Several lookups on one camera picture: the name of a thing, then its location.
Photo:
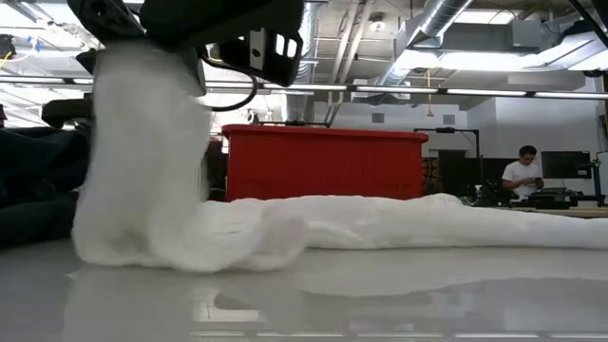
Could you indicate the small black monitor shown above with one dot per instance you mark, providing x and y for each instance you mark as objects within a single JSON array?
[{"x": 565, "y": 165}]

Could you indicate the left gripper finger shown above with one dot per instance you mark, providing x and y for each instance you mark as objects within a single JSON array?
[
  {"x": 195, "y": 71},
  {"x": 88, "y": 59}
]

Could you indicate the thin black frame stand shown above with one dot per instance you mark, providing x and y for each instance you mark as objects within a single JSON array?
[{"x": 446, "y": 129}]

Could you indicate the person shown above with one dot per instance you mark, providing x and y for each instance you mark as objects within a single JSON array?
[{"x": 521, "y": 178}]

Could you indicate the large black monitor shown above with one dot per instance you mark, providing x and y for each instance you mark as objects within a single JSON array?
[{"x": 491, "y": 173}]

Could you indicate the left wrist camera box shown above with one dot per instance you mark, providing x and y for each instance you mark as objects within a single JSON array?
[{"x": 266, "y": 57}]

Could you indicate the long ceiling light strip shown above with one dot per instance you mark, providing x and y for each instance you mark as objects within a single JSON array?
[{"x": 475, "y": 91}]

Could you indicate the white garment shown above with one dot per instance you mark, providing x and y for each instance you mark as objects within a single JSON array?
[{"x": 142, "y": 166}]

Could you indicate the silver diagonal ventilation duct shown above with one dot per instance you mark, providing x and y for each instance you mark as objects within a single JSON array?
[{"x": 439, "y": 16}]

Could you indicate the round ceiling spotlight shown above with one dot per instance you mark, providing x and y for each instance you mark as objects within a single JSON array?
[{"x": 377, "y": 22}]

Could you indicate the red plastic laundry bin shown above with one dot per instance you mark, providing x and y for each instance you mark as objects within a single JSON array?
[{"x": 323, "y": 164}]

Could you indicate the dark denim jeans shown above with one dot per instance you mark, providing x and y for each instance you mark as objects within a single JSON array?
[{"x": 38, "y": 190}]

